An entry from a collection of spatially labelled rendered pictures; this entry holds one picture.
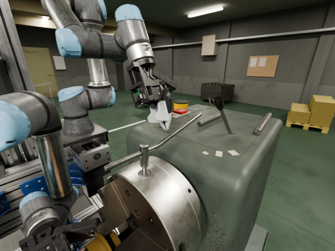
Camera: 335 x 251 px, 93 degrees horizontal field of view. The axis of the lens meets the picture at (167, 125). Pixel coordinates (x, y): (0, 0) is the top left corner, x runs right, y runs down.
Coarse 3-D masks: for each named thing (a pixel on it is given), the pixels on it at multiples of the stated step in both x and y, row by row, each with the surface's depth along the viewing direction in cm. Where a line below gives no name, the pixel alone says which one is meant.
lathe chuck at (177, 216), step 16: (112, 176) 45; (128, 176) 40; (160, 176) 41; (128, 192) 42; (144, 192) 36; (160, 192) 37; (176, 192) 39; (128, 208) 43; (144, 208) 37; (160, 208) 35; (176, 208) 36; (192, 208) 39; (128, 224) 48; (144, 224) 39; (160, 224) 34; (176, 224) 35; (192, 224) 38; (160, 240) 36; (176, 240) 34; (192, 240) 37
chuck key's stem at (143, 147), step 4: (140, 144) 38; (144, 144) 38; (148, 144) 38; (140, 148) 38; (144, 148) 37; (148, 148) 38; (144, 152) 38; (148, 152) 38; (140, 156) 39; (144, 156) 38; (148, 156) 39; (140, 160) 39; (144, 160) 38; (148, 160) 39; (140, 164) 40; (144, 164) 39; (148, 164) 40; (144, 168) 40; (144, 172) 40
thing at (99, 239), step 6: (96, 234) 39; (108, 234) 39; (114, 234) 39; (96, 240) 37; (102, 240) 36; (108, 240) 38; (114, 240) 38; (120, 240) 38; (90, 246) 36; (96, 246) 35; (102, 246) 36; (108, 246) 35; (114, 246) 37
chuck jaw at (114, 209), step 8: (112, 184) 44; (104, 192) 42; (112, 192) 43; (104, 200) 42; (112, 200) 42; (120, 200) 43; (104, 208) 41; (112, 208) 42; (120, 208) 43; (104, 216) 40; (112, 216) 41; (120, 216) 42; (128, 216) 43; (104, 224) 39; (112, 224) 40; (104, 232) 38
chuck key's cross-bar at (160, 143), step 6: (198, 114) 51; (192, 120) 49; (180, 126) 47; (186, 126) 48; (174, 132) 45; (168, 138) 43; (156, 144) 41; (162, 144) 42; (150, 150) 39; (132, 156) 36; (138, 156) 37; (114, 162) 33; (120, 162) 34; (108, 168) 32
